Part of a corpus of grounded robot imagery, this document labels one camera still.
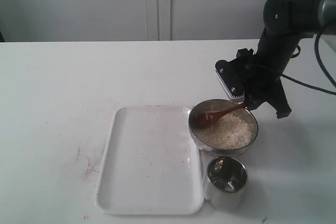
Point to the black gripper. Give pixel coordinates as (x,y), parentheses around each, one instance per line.
(261,84)

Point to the brown wooden spoon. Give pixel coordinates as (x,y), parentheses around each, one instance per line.
(207,119)

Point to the steel bowl of rice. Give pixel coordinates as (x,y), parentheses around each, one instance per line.
(231,135)

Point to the small steel cup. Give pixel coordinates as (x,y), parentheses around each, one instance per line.
(224,183)

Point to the white plastic tray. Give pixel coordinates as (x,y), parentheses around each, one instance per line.
(151,165)

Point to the white cabinet doors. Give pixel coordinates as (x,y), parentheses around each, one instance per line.
(123,20)

